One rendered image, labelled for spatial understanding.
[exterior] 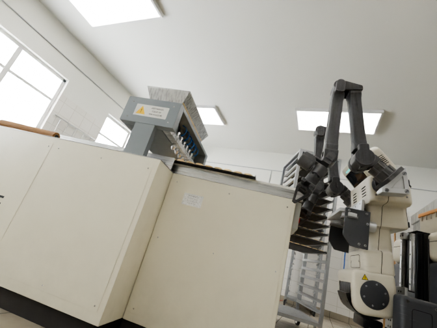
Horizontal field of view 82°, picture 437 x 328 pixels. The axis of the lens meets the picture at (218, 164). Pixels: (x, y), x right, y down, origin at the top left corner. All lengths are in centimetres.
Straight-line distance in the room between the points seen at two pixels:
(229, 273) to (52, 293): 78
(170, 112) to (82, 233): 74
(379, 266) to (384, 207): 26
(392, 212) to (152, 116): 125
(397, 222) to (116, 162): 135
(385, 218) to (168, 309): 107
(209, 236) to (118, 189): 51
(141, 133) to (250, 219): 73
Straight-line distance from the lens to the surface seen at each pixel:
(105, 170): 141
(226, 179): 138
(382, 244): 134
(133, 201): 128
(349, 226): 124
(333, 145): 121
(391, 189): 121
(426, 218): 156
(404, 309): 121
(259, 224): 131
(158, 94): 165
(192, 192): 139
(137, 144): 139
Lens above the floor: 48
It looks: 19 degrees up
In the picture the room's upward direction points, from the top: 16 degrees clockwise
